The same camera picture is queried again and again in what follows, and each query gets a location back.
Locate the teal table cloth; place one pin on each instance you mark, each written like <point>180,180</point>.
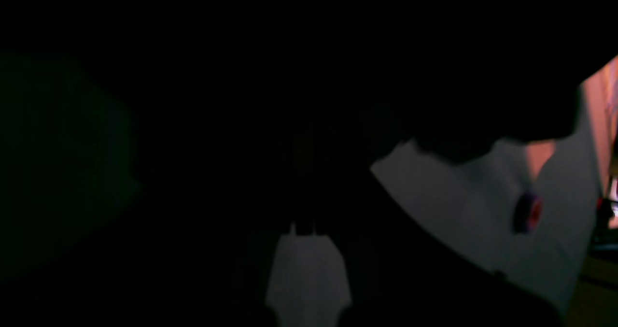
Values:
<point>483,201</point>

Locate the black t-shirt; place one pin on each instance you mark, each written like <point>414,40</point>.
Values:
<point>155,152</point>

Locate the purple tape roll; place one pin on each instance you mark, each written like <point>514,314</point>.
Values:
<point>527,213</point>

